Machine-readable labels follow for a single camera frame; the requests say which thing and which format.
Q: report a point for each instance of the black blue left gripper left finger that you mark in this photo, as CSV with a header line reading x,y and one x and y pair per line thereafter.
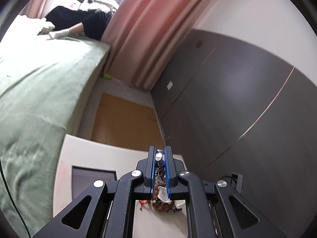
x,y
105,209

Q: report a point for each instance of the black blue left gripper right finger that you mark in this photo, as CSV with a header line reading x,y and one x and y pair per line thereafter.
x,y
215,209

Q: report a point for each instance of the brown bead bracelet white tassel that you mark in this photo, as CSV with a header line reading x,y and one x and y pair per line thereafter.
x,y
162,203

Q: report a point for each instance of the black jewelry box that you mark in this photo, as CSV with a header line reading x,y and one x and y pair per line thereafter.
x,y
83,177

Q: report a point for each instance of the brown cardboard sheet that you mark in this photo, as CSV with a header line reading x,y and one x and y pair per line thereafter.
x,y
126,124

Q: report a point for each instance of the green small toy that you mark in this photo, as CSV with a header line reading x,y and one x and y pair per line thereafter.
x,y
107,76

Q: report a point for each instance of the person in black clothes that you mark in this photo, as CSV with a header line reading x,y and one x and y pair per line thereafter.
x,y
91,23

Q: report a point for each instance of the pink curtain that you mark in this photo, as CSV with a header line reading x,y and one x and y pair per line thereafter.
x,y
144,34

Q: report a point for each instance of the beige bed frame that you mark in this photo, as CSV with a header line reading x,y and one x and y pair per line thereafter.
x,y
93,67

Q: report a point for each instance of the white wall socket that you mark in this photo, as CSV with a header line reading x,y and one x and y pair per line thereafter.
x,y
169,85

